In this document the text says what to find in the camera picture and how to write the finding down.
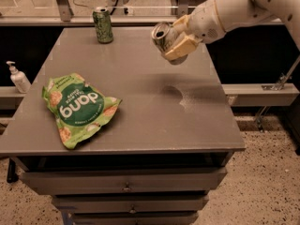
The grey drawer cabinet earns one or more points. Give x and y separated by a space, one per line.
166 147

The green dong snack bag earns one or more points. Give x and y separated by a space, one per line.
80 110

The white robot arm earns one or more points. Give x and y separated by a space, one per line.
245 13

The white pump dispenser bottle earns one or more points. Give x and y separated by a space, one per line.
18 78

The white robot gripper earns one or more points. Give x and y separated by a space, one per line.
205 22

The dark green soda can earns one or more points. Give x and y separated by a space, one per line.
102 21

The white green 7up can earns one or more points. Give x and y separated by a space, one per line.
164 37

